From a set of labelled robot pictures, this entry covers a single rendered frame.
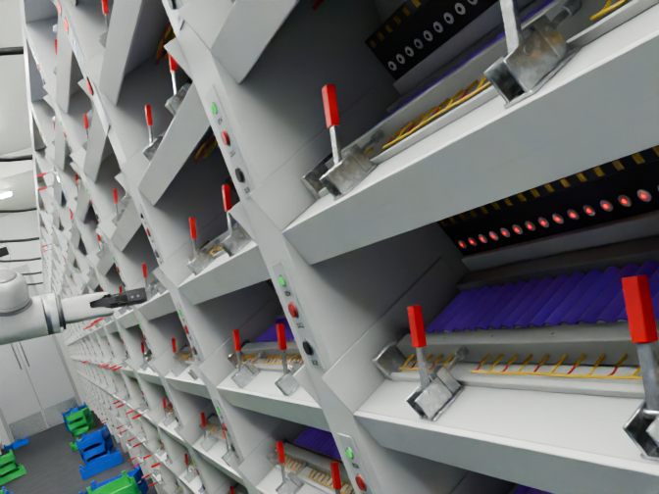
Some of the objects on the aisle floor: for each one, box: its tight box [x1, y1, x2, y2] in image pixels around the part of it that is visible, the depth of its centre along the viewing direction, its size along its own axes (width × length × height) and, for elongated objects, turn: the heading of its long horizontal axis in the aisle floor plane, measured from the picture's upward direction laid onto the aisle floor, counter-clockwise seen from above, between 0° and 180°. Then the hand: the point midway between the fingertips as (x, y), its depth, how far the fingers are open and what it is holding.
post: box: [162, 0, 479, 494], centre depth 88 cm, size 20×9×181 cm, turn 21°
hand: (135, 297), depth 167 cm, fingers open, 3 cm apart
